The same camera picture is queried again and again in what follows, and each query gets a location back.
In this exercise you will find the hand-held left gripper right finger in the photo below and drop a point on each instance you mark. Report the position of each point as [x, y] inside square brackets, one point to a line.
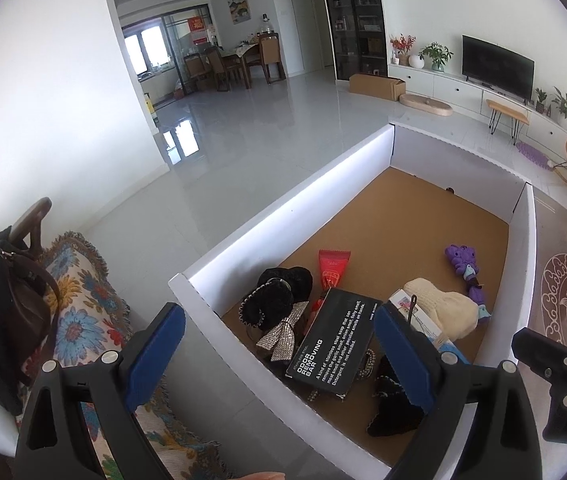
[406, 355]

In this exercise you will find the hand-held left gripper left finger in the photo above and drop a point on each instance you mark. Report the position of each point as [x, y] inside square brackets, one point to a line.
[156, 355]

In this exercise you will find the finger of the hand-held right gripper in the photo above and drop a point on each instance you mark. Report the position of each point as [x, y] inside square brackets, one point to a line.
[546, 357]

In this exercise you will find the black eyeglasses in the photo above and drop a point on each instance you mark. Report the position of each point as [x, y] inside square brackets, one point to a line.
[412, 310]

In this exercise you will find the blue white medicine box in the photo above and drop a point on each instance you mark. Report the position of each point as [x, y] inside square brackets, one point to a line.
[399, 302]

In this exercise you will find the white cardboard box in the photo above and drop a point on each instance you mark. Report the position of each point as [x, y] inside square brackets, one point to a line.
[203, 325]

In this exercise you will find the black velvet pouch white trim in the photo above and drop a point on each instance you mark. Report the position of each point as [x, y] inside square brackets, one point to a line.
[393, 415]
[278, 285]

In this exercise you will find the black printed box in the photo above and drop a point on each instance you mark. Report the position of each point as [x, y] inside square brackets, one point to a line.
[333, 340]

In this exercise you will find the purple toy wand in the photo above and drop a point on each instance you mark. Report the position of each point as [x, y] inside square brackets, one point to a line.
[461, 257]

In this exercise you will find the red tube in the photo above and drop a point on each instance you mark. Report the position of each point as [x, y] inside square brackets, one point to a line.
[331, 270]

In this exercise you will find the rhinestone hair claw clip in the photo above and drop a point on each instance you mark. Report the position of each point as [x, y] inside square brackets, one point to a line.
[283, 332]

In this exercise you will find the floral fringed blanket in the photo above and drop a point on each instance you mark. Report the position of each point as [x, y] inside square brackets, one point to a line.
[88, 320]

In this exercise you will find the brown leather handbag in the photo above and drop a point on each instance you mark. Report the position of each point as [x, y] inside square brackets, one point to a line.
[33, 305]

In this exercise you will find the purple floor mat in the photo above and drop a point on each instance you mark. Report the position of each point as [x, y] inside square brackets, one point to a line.
[533, 154]

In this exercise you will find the dark wooden chair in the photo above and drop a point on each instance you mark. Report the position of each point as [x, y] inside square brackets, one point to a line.
[33, 215]

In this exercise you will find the large leafy potted plant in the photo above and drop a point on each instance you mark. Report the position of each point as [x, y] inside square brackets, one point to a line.
[566, 105]

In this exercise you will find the small potted plant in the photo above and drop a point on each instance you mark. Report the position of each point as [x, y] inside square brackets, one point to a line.
[540, 100]

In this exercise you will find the wooden bench hairpin legs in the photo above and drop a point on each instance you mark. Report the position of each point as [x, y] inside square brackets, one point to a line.
[506, 110]

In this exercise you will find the flat screen television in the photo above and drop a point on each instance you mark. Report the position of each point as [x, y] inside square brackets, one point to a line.
[498, 67]

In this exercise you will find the beige cat scratcher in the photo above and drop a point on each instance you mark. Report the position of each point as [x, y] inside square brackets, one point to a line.
[426, 105]

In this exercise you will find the white television cabinet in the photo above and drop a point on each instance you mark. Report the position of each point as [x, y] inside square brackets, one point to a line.
[443, 85]

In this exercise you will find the brown cardboard box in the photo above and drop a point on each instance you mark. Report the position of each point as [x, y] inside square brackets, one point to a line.
[376, 86]

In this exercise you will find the bushy green potted plant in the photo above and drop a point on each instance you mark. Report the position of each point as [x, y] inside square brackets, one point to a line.
[436, 55]

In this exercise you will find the white round vase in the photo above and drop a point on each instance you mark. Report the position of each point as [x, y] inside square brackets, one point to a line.
[417, 61]

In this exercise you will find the red flower vase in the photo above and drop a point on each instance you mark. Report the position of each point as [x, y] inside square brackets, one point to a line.
[402, 47]

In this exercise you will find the dining table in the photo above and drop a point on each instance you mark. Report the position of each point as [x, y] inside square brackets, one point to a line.
[243, 52]

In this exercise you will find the wooden dining chair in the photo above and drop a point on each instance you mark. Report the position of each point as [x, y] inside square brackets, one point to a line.
[271, 55]

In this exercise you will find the red door paper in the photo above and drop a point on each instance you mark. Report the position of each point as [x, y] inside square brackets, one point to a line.
[197, 30]

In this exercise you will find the black glass display cabinet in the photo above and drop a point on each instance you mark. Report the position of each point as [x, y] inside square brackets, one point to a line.
[353, 20]

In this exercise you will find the framed wall painting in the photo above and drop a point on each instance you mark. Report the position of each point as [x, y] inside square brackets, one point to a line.
[238, 5]

